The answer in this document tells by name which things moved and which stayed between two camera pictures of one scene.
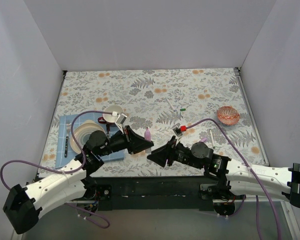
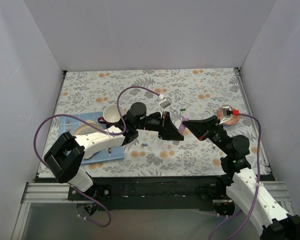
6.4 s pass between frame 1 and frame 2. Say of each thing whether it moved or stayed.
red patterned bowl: stayed
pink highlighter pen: moved
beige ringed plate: stayed
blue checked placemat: stayed
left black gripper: moved
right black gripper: moved
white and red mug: stayed
